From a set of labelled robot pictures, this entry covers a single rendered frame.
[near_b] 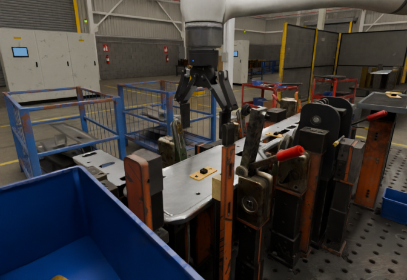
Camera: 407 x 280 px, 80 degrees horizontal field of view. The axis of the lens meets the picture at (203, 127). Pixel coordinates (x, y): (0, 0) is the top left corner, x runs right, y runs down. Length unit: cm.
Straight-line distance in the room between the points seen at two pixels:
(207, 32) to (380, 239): 92
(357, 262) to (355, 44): 800
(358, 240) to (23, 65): 813
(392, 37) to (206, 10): 809
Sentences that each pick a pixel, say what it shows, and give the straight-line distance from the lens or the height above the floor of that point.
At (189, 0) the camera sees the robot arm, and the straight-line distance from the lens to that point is 60.
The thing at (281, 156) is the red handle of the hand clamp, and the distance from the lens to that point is 54.
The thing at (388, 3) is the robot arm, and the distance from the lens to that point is 78.
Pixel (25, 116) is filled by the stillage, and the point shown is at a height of 89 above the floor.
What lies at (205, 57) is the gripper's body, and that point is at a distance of 59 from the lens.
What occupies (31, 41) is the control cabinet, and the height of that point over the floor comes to 170.
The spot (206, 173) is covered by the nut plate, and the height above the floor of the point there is 100.
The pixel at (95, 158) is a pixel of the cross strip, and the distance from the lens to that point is 88.
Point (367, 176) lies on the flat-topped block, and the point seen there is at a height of 85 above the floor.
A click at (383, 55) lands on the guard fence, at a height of 134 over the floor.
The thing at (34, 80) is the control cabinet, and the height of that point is 66.
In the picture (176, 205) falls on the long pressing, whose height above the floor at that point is 100.
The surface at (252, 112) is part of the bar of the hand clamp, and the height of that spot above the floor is 121.
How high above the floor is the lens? 132
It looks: 16 degrees down
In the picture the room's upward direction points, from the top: straight up
